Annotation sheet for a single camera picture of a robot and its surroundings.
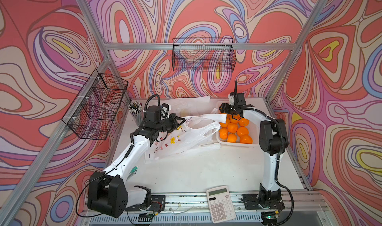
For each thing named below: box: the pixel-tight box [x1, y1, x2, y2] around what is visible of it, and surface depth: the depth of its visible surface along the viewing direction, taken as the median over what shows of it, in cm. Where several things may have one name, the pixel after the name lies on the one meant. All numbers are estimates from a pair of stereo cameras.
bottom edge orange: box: [240, 134, 254, 144], surface depth 92 cm
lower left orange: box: [227, 133, 237, 143], surface depth 92 cm
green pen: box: [125, 165, 139, 181], surface depth 86 cm
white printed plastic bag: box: [150, 113, 227, 159], surface depth 78 cm
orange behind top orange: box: [219, 118, 231, 128], surface depth 101 cm
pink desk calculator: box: [206, 185, 237, 225], surface depth 73 cm
